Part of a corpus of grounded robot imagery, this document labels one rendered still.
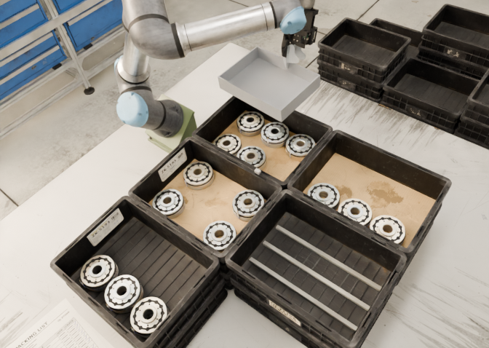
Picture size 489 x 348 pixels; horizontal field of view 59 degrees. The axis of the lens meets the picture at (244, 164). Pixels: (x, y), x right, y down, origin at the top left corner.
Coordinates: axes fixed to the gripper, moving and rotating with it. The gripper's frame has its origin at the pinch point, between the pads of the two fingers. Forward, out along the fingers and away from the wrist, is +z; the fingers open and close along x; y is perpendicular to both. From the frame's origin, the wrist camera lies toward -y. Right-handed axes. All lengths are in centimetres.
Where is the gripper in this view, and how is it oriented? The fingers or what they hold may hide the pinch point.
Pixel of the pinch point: (287, 63)
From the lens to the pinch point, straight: 151.8
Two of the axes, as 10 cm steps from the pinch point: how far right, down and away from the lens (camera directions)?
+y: 8.0, 4.1, -4.3
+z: -0.8, 7.9, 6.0
